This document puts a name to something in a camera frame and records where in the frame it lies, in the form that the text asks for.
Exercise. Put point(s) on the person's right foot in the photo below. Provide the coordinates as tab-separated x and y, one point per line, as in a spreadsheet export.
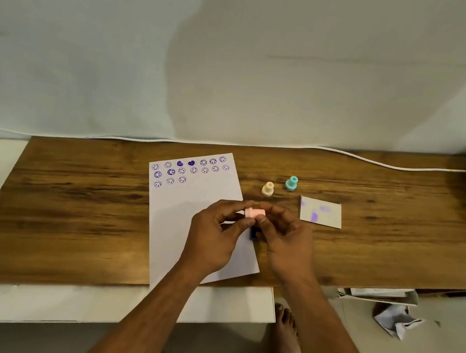
285	334

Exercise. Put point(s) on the white paper with purple stamps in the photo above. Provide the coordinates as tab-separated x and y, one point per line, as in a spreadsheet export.
174	218

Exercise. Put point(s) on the pink toy stamp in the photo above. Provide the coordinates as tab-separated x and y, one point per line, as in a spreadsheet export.
253	213

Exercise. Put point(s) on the person's left forearm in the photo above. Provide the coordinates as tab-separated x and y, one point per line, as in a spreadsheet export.
141	322

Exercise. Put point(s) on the teal toy stamp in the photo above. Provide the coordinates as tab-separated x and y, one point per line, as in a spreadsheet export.
291	184

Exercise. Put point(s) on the person's right hand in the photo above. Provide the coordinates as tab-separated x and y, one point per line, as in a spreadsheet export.
289	252

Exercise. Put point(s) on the person's left thumb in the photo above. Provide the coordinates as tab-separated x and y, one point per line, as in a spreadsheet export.
239	230

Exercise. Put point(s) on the white cardboard box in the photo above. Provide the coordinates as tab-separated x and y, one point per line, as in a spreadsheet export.
381	293

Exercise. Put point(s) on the cream toy stamp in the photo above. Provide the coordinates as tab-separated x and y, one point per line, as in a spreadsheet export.
268	189

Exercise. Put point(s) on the dark blue stamp cap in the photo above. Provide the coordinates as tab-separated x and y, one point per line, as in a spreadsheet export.
254	233

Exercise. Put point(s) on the person's left hand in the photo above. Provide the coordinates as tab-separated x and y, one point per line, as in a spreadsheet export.
206	240

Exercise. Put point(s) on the small white card purple smudges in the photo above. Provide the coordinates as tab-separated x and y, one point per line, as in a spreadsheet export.
320	212

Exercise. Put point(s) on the person's right forearm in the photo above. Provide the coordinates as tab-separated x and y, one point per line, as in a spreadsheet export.
329	350

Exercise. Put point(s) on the brown wooden board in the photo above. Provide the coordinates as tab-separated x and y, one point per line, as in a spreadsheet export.
79	212

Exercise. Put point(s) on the crumpled white paper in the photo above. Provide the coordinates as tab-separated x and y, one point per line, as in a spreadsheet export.
397	321

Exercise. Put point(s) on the person's right thumb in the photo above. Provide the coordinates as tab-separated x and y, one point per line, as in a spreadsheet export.
265	233

